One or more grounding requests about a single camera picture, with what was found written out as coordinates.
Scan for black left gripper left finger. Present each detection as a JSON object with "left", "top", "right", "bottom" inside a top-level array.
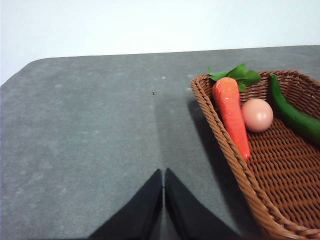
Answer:
[{"left": 87, "top": 169, "right": 165, "bottom": 240}]

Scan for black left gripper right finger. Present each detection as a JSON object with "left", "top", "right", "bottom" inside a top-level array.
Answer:
[{"left": 164, "top": 167, "right": 242, "bottom": 240}]

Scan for brown wicker basket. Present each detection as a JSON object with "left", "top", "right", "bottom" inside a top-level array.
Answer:
[{"left": 190, "top": 69, "right": 320, "bottom": 240}]

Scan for orange carrot with green leaves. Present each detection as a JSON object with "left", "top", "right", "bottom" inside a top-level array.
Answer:
[{"left": 206, "top": 63, "right": 262, "bottom": 162}]

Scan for pale pink egg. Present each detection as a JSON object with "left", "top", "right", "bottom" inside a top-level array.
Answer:
[{"left": 241, "top": 98, "right": 274, "bottom": 133}]

